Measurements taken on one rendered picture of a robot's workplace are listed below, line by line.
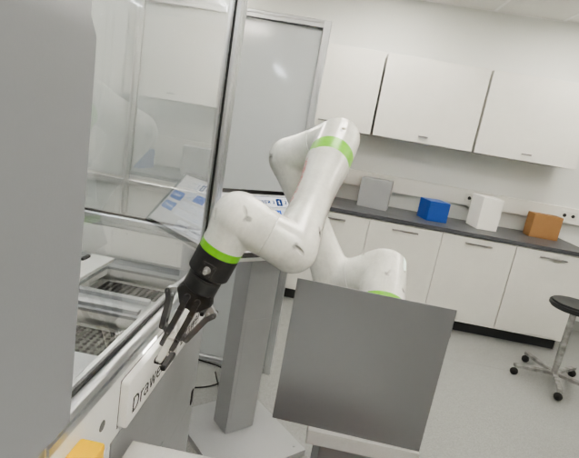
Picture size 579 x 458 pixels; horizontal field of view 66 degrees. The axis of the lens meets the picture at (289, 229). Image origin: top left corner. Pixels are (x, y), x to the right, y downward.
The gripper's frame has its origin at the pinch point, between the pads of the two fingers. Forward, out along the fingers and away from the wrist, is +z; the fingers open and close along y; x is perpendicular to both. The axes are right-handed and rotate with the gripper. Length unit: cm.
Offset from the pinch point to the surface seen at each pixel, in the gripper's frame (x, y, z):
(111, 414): -14.8, -1.8, 9.5
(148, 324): 2.3, -6.3, -1.2
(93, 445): -27.7, -0.3, 4.9
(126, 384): -11.4, -2.3, 4.5
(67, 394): -77, 5, -47
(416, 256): 287, 123, -7
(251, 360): 98, 28, 48
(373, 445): 9, 56, 1
